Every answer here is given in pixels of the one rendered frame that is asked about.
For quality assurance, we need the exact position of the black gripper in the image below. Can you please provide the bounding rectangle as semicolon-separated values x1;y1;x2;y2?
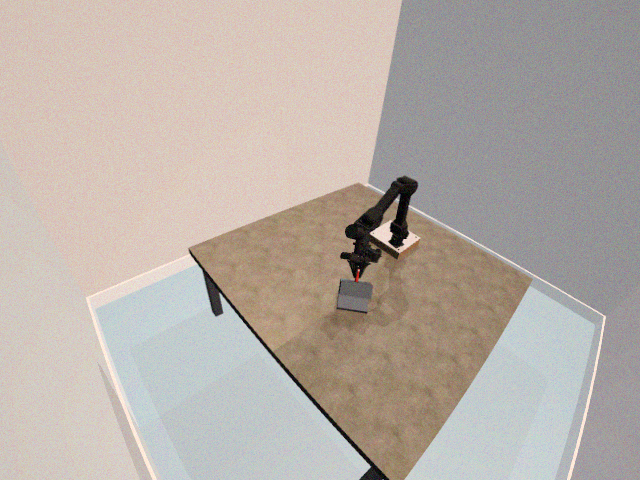
340;240;378;279

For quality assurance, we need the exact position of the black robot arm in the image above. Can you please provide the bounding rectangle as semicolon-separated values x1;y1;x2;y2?
345;175;418;261

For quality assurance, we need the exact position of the dark grey sloped panel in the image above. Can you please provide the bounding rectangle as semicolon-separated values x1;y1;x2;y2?
337;278;373;314

